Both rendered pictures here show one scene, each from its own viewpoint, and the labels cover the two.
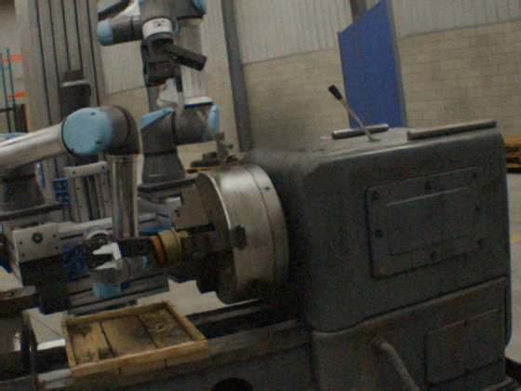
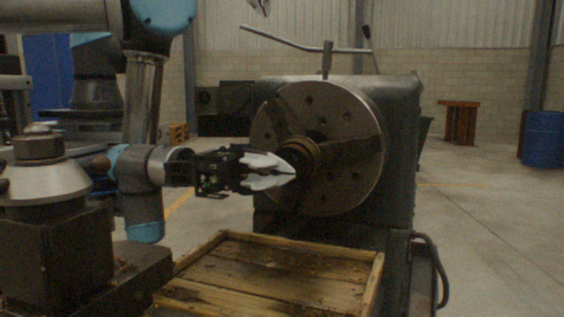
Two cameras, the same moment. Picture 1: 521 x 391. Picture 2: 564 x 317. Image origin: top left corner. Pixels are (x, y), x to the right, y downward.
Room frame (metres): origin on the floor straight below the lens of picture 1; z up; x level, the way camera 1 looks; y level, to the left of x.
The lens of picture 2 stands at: (0.98, 0.77, 1.21)
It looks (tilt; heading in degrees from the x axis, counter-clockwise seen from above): 11 degrees down; 311
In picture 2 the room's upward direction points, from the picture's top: straight up
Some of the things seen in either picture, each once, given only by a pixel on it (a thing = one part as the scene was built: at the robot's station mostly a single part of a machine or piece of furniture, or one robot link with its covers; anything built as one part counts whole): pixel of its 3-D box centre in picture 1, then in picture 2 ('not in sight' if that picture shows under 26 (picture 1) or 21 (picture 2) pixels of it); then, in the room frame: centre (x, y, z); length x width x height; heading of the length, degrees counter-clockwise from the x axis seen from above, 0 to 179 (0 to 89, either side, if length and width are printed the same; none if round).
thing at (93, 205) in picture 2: not in sight; (61, 243); (1.35, 0.67, 1.07); 0.07 x 0.07 x 0.10; 19
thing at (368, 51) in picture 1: (368, 103); (61, 94); (8.25, -1.57, 1.18); 4.12 x 0.80 x 2.35; 179
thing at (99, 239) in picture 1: (100, 250); (207, 169); (1.48, 0.39, 1.08); 0.12 x 0.09 x 0.08; 19
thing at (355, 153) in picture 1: (377, 211); (345, 137); (1.63, -0.30, 1.06); 0.59 x 0.48 x 0.39; 109
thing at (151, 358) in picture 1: (127, 337); (268, 280); (1.38, 0.34, 0.89); 0.36 x 0.30 x 0.04; 19
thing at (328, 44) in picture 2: (221, 157); (326, 67); (1.46, 0.07, 1.26); 0.02 x 0.02 x 0.12; 14
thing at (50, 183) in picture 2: not in sight; (44, 178); (1.35, 0.67, 1.13); 0.08 x 0.08 x 0.03
